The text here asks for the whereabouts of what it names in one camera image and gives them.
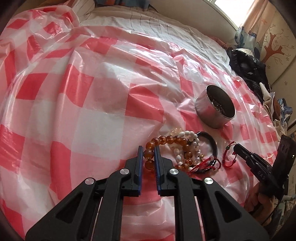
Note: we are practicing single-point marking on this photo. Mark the round silver metal tin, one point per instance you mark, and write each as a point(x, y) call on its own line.
point(214, 107)

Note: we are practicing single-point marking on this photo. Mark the black clothing pile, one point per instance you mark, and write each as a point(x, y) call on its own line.
point(250, 69)

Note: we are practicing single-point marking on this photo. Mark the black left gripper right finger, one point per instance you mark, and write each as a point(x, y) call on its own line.
point(203, 209)

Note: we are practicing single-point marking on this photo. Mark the person's right hand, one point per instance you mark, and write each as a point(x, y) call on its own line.
point(266, 205)

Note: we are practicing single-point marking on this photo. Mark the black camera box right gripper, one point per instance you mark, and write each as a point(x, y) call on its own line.
point(283, 157)

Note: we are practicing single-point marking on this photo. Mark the white striped bed sheet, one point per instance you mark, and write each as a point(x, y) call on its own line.
point(159, 26)

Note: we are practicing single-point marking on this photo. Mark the red white checkered plastic sheet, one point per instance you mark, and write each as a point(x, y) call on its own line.
point(77, 101)

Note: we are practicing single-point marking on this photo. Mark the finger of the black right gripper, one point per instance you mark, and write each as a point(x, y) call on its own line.
point(246, 155)

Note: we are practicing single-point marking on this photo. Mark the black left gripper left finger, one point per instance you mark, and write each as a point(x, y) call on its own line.
point(93, 210)

